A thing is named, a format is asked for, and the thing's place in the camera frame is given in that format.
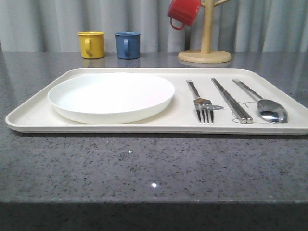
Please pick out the white round plate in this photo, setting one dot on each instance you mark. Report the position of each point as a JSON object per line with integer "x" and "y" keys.
{"x": 111, "y": 98}

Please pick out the wooden mug tree stand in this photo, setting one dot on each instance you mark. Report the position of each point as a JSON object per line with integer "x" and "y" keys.
{"x": 206, "y": 55}

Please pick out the steel utensil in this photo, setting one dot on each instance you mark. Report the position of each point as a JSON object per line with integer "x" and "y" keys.
{"x": 271, "y": 111}

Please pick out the cream rabbit serving tray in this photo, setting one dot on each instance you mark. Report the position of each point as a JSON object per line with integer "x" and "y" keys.
{"x": 36, "y": 115}

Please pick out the yellow enamel mug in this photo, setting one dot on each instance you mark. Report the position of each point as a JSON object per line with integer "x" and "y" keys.
{"x": 91, "y": 44}

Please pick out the red enamel mug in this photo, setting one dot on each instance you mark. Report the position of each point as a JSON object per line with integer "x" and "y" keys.
{"x": 184, "y": 11}

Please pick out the steel chopstick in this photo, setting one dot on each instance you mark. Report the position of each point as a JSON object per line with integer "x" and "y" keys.
{"x": 234, "y": 101}
{"x": 228, "y": 102}

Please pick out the steel fork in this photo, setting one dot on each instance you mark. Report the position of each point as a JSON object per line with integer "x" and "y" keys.
{"x": 203, "y": 107}

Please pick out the blue enamel mug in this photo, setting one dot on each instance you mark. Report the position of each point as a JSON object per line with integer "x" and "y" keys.
{"x": 128, "y": 44}

